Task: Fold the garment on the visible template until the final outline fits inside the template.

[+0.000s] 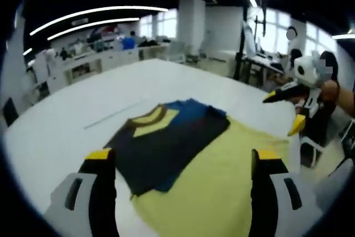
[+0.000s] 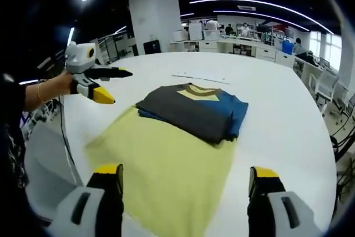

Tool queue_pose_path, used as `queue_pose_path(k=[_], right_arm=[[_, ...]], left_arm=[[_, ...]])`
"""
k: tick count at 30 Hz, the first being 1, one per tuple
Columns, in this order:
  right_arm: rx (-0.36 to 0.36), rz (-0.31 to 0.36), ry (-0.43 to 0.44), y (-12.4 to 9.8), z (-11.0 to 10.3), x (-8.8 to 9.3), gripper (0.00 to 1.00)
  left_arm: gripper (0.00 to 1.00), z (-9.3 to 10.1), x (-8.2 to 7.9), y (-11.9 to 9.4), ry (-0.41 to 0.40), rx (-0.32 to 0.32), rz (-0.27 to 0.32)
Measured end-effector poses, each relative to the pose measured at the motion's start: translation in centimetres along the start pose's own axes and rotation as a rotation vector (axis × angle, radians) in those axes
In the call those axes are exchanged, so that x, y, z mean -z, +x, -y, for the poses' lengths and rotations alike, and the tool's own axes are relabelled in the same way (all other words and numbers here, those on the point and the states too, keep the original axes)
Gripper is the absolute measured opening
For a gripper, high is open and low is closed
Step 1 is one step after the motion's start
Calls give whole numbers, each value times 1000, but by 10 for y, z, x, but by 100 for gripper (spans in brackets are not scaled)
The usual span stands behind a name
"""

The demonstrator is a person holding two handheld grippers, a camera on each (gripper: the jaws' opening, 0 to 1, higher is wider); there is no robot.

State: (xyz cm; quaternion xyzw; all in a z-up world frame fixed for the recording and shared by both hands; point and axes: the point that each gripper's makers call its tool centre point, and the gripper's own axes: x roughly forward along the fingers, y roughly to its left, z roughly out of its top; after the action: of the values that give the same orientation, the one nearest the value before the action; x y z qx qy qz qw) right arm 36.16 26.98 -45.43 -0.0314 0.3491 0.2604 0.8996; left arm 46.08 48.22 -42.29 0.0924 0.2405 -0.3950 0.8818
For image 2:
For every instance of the blue storage box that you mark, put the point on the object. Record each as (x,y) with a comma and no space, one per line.
(287,47)

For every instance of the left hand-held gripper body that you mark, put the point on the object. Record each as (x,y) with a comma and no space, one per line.
(80,58)

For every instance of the white mesh office chair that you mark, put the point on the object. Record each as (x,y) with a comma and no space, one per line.
(325,84)
(342,101)

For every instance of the yellow blue grey garment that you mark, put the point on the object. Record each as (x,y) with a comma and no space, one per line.
(172,165)

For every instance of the person's dark printed clothing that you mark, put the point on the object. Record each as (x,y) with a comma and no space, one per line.
(12,151)

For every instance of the white appliance box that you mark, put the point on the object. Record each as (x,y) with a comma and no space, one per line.
(195,31)

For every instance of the row of white cabinets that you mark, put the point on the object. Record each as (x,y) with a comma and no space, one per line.
(222,47)

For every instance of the person's left hand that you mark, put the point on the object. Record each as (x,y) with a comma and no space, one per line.
(61,85)

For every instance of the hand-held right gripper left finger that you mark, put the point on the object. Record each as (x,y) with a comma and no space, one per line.
(83,209)

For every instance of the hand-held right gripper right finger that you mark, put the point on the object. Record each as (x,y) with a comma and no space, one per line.
(277,209)

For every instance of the white square column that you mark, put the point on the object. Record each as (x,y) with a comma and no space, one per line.
(155,17)

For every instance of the black box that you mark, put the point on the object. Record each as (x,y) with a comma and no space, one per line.
(152,47)

